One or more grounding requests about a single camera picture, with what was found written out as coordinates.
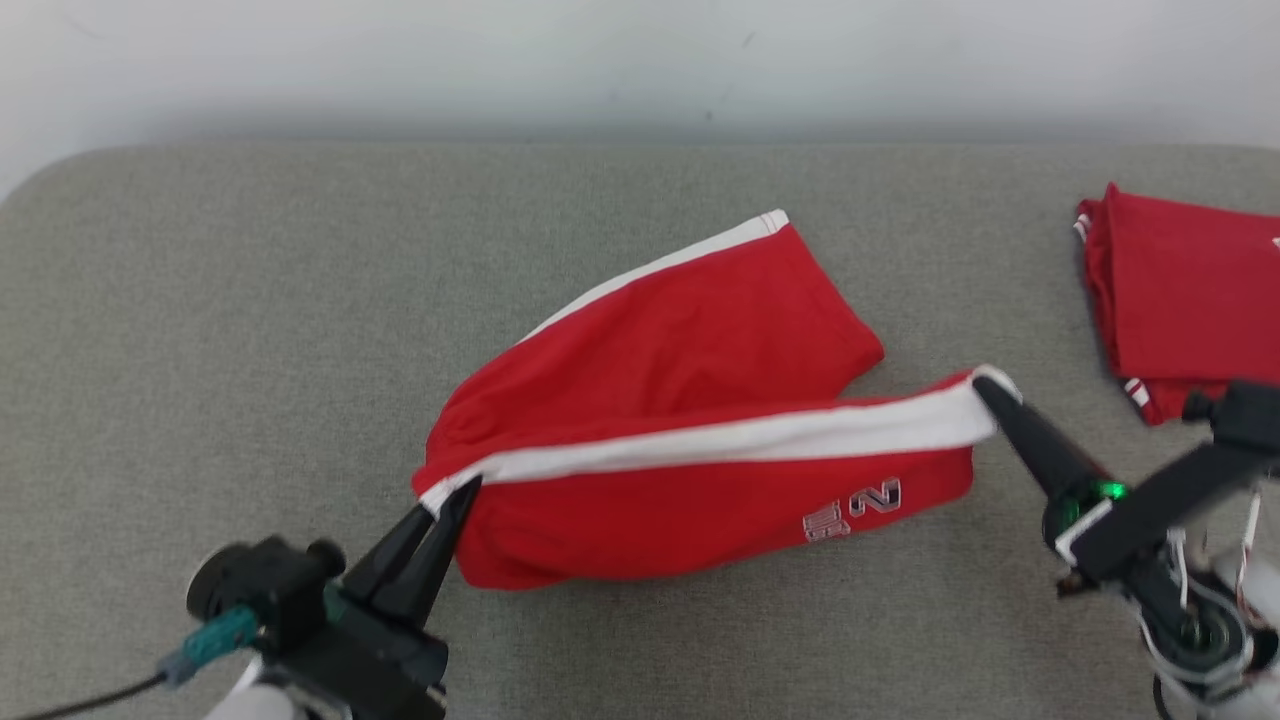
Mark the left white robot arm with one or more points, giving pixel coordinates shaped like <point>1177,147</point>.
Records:
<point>245,705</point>

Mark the grey fabric sofa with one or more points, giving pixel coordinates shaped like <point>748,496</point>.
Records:
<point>250,350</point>

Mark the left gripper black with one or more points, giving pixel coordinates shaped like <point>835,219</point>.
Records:
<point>370,660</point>

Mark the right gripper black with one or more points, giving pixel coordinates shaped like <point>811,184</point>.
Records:
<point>1150,515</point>

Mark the red shorts with white stripe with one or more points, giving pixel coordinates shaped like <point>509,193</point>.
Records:
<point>680,370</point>

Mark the red shirt with white sleeves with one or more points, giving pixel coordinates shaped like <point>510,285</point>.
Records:
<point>1180,290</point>

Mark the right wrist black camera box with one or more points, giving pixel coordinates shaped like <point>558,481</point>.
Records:
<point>1245,420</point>

